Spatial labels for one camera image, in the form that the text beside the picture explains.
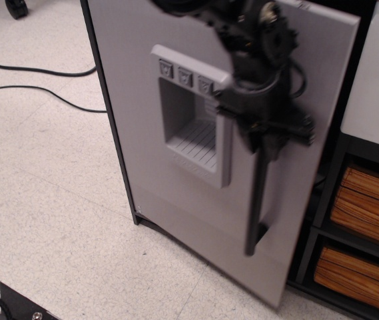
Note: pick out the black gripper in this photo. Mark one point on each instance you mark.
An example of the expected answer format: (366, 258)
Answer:
(267, 116)

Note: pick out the grey toy fridge door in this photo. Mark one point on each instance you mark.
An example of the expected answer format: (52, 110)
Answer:
(176, 206)

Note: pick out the black bar door handle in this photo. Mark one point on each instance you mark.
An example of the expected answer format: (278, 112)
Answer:
(256, 229)

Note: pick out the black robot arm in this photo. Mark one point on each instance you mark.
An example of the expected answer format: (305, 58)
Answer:
(265, 78)

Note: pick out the dark grey fridge cabinet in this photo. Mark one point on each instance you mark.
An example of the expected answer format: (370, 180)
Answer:
(116, 140)

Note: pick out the grey water dispenser panel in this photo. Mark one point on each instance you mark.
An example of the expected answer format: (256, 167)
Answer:
(198, 137)

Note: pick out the upper wooden drawer box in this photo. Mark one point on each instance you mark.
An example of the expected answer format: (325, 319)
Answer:
(356, 204)

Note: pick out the dark grey shelf unit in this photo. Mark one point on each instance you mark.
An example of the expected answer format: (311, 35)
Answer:
(318, 230)

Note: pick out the black caster wheel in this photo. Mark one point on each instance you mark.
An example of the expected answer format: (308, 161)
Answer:
(17, 8)

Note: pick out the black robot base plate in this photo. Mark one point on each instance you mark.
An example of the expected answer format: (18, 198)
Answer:
(22, 307)

